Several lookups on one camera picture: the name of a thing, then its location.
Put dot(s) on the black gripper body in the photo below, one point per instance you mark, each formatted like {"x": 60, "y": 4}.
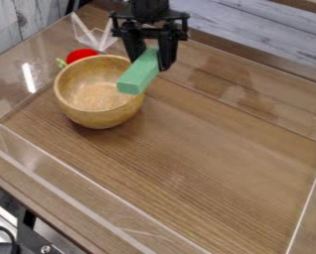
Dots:
{"x": 147, "y": 18}

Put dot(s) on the clear acrylic corner bracket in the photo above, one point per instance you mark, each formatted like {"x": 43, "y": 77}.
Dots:
{"x": 96, "y": 38}

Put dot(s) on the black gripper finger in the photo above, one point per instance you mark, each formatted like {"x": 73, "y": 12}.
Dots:
{"x": 134, "y": 44}
{"x": 167, "y": 44}

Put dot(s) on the black table leg bracket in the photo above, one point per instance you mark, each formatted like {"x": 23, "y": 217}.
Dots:
{"x": 32, "y": 242}

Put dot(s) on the brown wooden bowl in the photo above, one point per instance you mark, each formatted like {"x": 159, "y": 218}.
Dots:
{"x": 87, "y": 95}

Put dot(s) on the red plush tomato toy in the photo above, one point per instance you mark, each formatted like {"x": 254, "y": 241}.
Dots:
{"x": 76, "y": 55}

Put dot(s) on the green rectangular block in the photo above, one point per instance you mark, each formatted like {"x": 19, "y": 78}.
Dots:
{"x": 142, "y": 71}

